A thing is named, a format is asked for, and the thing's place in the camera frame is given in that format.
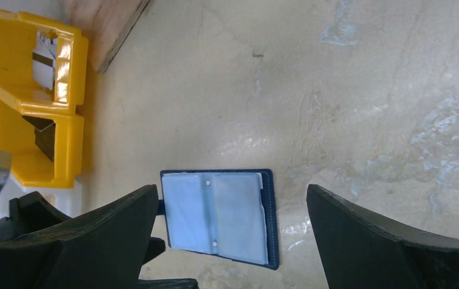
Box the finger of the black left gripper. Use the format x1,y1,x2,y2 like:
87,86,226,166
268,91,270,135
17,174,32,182
0,191,165,266

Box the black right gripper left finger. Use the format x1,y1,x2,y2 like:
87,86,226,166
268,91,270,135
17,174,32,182
0,185,159,288

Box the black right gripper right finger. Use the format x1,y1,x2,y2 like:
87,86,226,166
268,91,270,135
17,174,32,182
306,184,459,288

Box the navy blue card holder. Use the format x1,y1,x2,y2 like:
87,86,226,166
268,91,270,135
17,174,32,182
157,169,280,270

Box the grey cards in bin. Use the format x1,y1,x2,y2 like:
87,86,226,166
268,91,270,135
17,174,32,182
32,31,58,91

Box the white plastic bin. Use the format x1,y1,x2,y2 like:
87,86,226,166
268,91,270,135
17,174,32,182
0,176,82,238

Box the black item in bin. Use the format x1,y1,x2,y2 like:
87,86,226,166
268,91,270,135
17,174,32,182
22,115,56,161

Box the yellow plastic bin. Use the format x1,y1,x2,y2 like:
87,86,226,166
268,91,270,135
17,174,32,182
0,10,88,188

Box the wooden board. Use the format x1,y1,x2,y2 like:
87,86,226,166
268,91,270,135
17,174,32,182
61,0,149,73

